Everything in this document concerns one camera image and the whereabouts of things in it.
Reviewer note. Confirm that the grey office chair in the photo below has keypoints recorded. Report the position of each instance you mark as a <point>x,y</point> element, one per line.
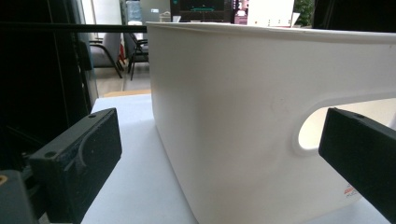
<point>104,49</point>

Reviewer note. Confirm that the black horizontal metal bar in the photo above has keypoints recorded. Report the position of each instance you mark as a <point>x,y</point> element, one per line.
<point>73,28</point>

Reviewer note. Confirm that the green plant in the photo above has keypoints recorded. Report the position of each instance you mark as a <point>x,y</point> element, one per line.
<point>304,11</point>

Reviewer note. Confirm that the water dispenser bottle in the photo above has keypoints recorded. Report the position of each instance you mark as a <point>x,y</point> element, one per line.
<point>134,11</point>

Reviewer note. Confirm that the white board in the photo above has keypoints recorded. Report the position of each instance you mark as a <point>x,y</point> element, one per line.
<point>270,12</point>

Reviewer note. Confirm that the black metal chair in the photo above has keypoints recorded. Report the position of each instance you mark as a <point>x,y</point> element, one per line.
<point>137,51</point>

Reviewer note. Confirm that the white plastic storage bin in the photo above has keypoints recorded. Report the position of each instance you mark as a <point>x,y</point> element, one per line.
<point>236,118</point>

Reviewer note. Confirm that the dark metal stand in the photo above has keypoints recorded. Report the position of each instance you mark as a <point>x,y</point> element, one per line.
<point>46,77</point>

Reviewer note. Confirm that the dark monitor screen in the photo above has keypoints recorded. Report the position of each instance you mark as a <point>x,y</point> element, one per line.
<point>201,9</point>

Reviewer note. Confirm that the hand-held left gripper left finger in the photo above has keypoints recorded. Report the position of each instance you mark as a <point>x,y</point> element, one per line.
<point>79,161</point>

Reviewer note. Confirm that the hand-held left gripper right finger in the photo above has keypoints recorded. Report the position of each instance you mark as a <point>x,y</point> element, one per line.
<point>361,149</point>

